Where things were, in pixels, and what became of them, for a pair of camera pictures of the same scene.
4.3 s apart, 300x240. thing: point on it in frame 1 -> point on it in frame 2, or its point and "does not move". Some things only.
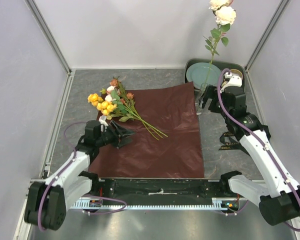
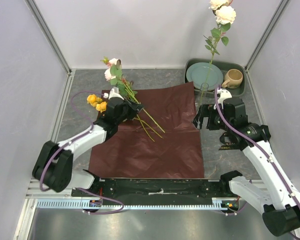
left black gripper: (120, 135) -> (133, 107)
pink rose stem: (153, 129) -> (113, 73)
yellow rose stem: (106, 107) does not move
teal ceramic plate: (206, 73) does not move
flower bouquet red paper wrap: (171, 109) does not move
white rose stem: (224, 15) does not move
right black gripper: (211, 92) -> (205, 110)
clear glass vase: (199, 96) does not move
